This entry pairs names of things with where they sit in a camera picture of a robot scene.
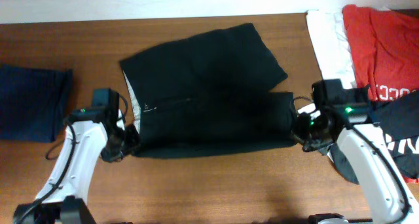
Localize black shorts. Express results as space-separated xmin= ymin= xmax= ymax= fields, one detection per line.
xmin=120 ymin=23 xmax=296 ymax=159

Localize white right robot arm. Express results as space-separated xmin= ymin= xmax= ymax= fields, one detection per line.
xmin=293 ymin=107 xmax=418 ymax=223

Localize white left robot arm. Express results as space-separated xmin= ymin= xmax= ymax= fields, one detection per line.
xmin=13 ymin=106 xmax=140 ymax=223

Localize black printed garment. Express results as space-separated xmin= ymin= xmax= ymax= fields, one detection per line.
xmin=322 ymin=89 xmax=419 ymax=185

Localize folded navy blue garment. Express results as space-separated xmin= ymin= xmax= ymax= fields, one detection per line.
xmin=1 ymin=64 xmax=73 ymax=143

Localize white garment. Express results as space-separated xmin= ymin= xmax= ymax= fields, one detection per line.
xmin=306 ymin=10 xmax=357 ymax=89

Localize red shirt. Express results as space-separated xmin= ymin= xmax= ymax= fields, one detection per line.
xmin=342 ymin=5 xmax=418 ymax=102

